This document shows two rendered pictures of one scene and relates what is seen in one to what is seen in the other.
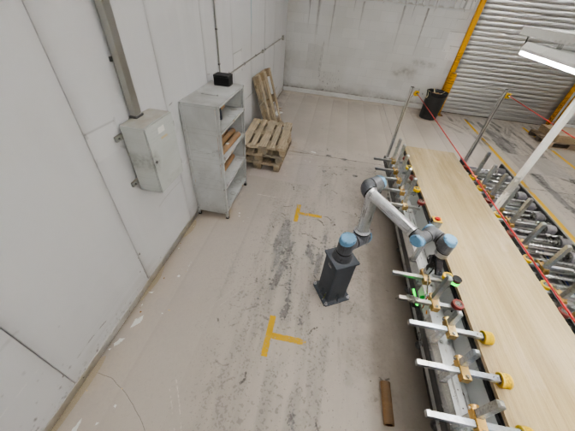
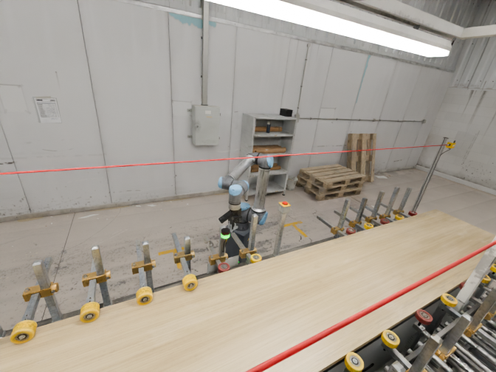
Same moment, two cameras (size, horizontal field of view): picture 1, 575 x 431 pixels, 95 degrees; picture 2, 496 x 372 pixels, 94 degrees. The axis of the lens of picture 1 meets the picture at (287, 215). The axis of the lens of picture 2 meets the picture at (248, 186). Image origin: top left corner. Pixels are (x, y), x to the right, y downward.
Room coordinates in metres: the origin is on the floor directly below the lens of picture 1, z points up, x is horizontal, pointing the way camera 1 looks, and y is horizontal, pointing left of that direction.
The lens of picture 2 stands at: (0.51, -2.35, 2.06)
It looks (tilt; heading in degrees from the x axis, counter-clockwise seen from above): 24 degrees down; 55
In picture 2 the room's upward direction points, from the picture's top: 6 degrees clockwise
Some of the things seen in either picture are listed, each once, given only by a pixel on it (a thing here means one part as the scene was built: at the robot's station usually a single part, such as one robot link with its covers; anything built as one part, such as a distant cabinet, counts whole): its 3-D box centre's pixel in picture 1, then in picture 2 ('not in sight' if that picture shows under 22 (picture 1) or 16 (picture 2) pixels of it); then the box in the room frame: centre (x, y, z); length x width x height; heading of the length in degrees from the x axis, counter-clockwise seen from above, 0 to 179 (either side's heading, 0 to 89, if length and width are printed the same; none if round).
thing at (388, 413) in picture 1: (387, 402); not in sight; (0.69, -0.97, 0.04); 0.30 x 0.08 x 0.08; 174
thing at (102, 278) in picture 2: (477, 421); (97, 277); (0.40, -1.08, 0.95); 0.13 x 0.06 x 0.05; 174
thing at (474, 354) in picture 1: (455, 368); (148, 271); (0.67, -1.11, 0.89); 0.03 x 0.03 x 0.48; 84
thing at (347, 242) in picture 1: (346, 243); (243, 212); (1.72, -0.58, 0.79); 0.17 x 0.15 x 0.18; 126
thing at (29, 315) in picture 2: not in sight; (38, 289); (0.13, -1.04, 0.95); 0.50 x 0.04 x 0.04; 84
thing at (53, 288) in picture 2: not in sight; (41, 291); (0.15, -1.05, 0.95); 0.13 x 0.06 x 0.05; 174
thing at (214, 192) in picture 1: (220, 152); (265, 157); (3.20, 1.00, 0.78); 0.90 x 0.45 x 1.55; 174
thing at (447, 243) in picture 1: (447, 244); (235, 194); (1.29, -1.09, 1.32); 0.10 x 0.09 x 0.12; 36
